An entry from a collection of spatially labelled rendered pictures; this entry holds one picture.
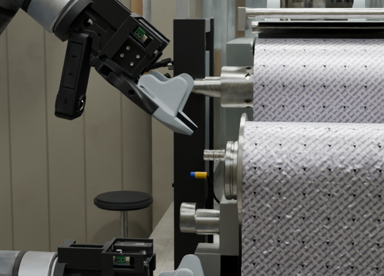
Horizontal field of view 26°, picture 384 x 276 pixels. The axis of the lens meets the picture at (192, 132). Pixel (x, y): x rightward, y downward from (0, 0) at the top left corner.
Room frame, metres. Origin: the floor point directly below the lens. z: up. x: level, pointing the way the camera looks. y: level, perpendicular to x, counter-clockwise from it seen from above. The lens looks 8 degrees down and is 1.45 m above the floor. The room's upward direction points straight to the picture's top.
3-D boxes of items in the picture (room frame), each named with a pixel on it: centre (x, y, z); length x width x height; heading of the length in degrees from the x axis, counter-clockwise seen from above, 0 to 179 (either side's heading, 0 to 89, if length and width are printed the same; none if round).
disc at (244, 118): (1.04, -0.07, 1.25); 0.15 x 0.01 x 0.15; 173
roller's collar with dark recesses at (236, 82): (1.29, -0.08, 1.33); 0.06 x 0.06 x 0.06; 83
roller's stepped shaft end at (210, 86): (1.30, -0.02, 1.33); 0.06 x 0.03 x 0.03; 83
